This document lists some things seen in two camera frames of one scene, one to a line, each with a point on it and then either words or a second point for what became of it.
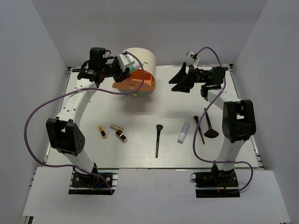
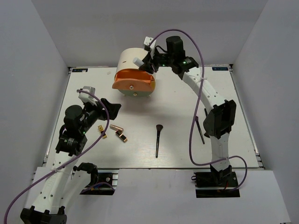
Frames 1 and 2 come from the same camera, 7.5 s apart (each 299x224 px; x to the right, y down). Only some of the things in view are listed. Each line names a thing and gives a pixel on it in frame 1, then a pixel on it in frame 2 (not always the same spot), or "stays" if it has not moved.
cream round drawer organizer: [141, 81] stays
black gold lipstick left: [102, 131] stays
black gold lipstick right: [121, 136] stays
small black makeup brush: [196, 119] stays
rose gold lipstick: [116, 128] stays
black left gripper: [122, 75] → [98, 108]
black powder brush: [159, 127] stays
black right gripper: [187, 80] → [146, 66]
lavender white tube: [183, 133] → [137, 61]
